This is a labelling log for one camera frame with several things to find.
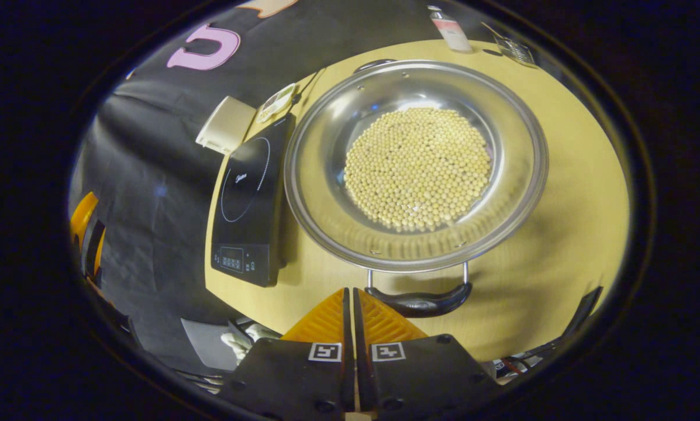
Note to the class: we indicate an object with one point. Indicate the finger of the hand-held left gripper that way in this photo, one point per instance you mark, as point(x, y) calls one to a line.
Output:
point(83, 219)
point(95, 248)

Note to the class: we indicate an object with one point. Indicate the small black disc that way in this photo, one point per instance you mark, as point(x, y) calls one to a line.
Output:
point(493, 52)

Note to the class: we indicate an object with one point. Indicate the wooden stick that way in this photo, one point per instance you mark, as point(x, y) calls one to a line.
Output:
point(491, 29)

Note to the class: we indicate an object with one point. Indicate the clear bottle with pink label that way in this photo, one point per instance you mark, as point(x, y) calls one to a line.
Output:
point(452, 32)

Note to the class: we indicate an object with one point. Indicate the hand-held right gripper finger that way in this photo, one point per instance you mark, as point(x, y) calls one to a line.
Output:
point(361, 374)
point(347, 374)

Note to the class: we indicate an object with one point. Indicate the white cloth bundle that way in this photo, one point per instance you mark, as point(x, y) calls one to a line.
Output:
point(238, 342)

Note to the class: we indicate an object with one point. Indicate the black induction cooktop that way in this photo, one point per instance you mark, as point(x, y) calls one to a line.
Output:
point(250, 193)

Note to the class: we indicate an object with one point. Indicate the white toaster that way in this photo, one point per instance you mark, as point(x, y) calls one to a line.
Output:
point(227, 123)

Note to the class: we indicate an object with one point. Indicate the black backdrop cloth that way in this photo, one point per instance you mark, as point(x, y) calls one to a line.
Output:
point(151, 146)

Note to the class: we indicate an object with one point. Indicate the stainless steel pot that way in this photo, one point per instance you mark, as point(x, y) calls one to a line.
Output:
point(326, 193)

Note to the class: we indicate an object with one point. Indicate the black bar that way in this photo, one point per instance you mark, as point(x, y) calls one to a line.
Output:
point(586, 307)

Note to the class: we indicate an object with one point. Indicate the pile of yellow soybeans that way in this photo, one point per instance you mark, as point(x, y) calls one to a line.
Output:
point(420, 169)

